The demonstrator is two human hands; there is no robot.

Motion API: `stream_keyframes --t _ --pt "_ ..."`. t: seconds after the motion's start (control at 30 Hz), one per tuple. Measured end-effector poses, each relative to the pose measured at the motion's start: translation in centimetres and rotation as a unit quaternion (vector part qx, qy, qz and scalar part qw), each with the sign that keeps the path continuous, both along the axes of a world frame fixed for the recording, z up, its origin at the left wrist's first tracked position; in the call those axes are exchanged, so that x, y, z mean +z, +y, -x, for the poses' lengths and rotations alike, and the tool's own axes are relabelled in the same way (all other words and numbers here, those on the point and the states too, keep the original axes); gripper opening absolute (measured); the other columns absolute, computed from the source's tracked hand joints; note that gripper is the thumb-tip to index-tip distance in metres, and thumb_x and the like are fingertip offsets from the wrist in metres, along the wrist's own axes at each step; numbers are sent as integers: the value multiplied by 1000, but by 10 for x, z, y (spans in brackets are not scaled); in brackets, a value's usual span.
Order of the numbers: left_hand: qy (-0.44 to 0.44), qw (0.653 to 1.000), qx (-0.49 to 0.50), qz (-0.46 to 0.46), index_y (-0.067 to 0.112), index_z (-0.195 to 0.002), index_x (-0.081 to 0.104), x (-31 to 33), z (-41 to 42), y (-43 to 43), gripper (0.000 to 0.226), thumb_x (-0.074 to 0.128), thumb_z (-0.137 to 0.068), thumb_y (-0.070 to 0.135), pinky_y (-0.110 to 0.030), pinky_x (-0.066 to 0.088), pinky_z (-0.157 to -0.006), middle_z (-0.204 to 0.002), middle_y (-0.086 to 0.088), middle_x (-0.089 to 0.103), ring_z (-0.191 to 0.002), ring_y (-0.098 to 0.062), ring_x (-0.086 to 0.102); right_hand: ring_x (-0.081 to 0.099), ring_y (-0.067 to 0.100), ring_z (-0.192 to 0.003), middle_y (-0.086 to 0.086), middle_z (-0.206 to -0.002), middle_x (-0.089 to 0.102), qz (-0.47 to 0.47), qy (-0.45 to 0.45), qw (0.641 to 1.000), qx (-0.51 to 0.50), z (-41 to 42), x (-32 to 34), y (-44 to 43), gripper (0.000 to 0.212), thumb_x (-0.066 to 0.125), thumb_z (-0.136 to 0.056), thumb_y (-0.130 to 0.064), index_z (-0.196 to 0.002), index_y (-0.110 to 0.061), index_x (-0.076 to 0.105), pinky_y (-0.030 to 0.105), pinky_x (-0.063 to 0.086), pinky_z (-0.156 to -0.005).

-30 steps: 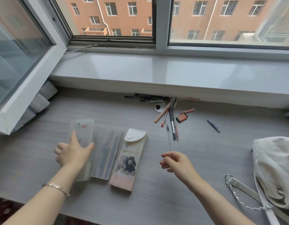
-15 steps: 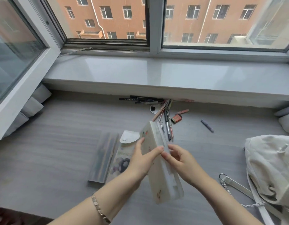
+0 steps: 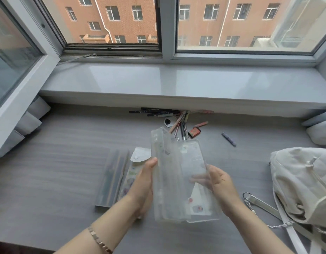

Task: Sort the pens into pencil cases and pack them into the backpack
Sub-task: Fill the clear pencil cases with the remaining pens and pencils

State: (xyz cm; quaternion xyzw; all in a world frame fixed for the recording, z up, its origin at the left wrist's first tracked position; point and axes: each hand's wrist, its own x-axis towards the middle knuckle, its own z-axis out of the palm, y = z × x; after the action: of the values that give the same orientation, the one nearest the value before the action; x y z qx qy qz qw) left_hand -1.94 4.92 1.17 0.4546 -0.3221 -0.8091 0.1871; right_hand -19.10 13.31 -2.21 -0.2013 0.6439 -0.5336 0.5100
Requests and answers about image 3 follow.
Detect person's left hand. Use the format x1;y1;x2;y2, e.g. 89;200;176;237
126;157;158;219

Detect person's right hand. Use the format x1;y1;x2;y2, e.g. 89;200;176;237
190;164;241;217

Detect frosted plastic box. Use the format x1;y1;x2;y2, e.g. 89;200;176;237
95;148;131;208

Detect cartoon sheep pencil pouch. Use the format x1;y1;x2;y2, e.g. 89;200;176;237
118;146;152;204

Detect clear sticker pencil box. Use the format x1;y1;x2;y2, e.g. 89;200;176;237
151;127;220;224

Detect white quilted backpack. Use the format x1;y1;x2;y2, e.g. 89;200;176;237
243;147;326;254

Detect pile of pens and pencils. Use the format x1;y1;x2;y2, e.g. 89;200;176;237
129;107;215;142

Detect person's right forearm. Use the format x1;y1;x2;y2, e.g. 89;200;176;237
226;201;295;254

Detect person's left forearm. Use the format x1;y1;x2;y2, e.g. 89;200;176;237
54;194;142;254

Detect grey wooden desk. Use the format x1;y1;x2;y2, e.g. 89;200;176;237
0;103;326;254

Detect white sticker card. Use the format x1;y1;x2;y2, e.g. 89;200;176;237
188;182;212;216

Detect white window sill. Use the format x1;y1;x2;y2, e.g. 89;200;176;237
39;62;326;118

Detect pale blue curtain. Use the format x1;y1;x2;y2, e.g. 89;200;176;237
301;109;326;149

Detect open white window sash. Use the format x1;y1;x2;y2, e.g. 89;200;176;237
0;0;60;159

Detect brick apartment building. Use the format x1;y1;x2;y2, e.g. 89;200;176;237
52;0;293;48

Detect silver link bracelet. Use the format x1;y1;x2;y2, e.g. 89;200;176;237
88;226;113;254

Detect white window frame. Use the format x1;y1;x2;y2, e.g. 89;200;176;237
33;0;326;68

